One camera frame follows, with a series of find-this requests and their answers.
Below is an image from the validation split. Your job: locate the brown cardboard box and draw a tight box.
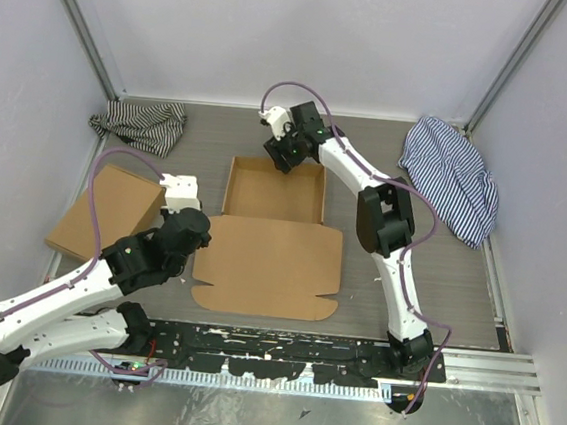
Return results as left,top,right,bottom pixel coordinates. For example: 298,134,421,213
45,164,165,262
191,156,344,322

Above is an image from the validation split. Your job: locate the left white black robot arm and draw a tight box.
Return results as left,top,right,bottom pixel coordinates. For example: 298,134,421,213
0,208,211,386

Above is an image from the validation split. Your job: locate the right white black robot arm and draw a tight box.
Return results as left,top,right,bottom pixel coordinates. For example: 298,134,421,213
259,102,435,380

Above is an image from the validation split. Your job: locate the folded brown cardboard box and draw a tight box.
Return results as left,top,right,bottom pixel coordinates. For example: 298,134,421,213
45,164,165,262

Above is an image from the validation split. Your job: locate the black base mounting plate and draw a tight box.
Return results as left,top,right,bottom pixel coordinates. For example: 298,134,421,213
87,310,453,396

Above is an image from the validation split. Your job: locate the black white striped cloth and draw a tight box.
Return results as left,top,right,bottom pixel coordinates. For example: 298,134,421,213
88,101,188,158

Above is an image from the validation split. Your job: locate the blue white striped cloth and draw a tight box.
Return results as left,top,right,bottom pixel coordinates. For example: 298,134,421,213
399,116,499,249

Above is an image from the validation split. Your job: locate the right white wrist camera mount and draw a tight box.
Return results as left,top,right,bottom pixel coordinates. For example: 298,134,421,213
258,106,293,141

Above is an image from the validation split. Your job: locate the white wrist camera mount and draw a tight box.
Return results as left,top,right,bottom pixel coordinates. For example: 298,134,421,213
258,106,293,141
159,173,202,213

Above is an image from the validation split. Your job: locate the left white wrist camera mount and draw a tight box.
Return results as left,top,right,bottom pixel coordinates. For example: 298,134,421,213
159,173,202,213

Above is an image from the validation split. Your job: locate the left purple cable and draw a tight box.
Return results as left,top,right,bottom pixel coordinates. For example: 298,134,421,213
0,134,190,425

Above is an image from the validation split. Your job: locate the right aluminium frame post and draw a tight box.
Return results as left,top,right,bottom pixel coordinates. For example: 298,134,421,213
463,0,567,135

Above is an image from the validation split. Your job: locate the aluminium frame post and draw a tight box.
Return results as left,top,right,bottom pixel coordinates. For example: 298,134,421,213
61,0,126,101
463,0,567,135

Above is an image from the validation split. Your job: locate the left aluminium frame post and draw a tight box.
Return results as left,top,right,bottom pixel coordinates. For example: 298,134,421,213
61,0,126,101

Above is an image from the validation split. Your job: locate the aluminium rail with cable duct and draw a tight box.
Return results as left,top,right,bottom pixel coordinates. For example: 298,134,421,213
28,349,541,413

